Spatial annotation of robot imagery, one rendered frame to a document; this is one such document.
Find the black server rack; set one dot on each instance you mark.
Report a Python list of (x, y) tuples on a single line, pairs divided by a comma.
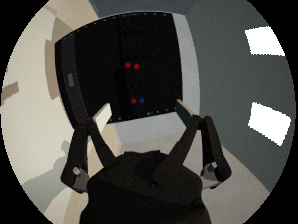
[(91, 70)]

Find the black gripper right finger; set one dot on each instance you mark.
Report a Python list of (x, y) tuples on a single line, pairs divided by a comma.
[(215, 167)]

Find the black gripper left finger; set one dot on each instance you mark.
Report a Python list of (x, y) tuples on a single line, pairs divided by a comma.
[(75, 173)]

